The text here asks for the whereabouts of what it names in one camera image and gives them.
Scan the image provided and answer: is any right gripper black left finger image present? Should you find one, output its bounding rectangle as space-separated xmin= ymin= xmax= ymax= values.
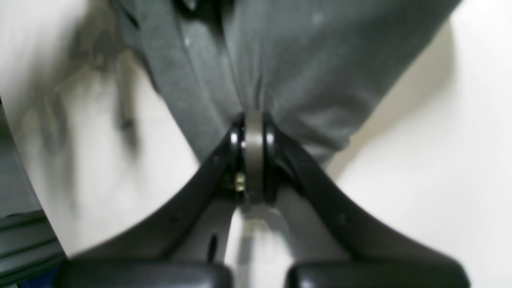
xmin=54 ymin=112 xmax=256 ymax=288

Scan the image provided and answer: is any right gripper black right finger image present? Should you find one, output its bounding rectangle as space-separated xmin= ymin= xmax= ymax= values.
xmin=254 ymin=112 xmax=470 ymax=288

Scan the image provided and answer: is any dark grey T-shirt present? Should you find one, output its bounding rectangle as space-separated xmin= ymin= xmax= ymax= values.
xmin=110 ymin=0 xmax=459 ymax=166

